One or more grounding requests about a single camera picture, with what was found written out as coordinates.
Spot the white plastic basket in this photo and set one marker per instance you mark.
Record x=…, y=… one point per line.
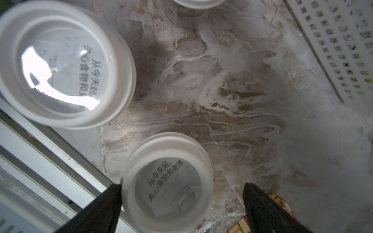
x=341, y=34

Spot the white lid yogurt cup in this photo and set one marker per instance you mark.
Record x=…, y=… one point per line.
x=187, y=13
x=62, y=66
x=167, y=184

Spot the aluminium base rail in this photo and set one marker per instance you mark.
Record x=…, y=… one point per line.
x=45, y=181

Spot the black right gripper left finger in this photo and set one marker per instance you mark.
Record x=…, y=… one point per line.
x=100, y=216

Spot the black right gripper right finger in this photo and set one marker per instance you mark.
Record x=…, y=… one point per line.
x=265, y=216

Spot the playing card box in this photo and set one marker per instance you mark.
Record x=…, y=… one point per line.
x=242, y=226

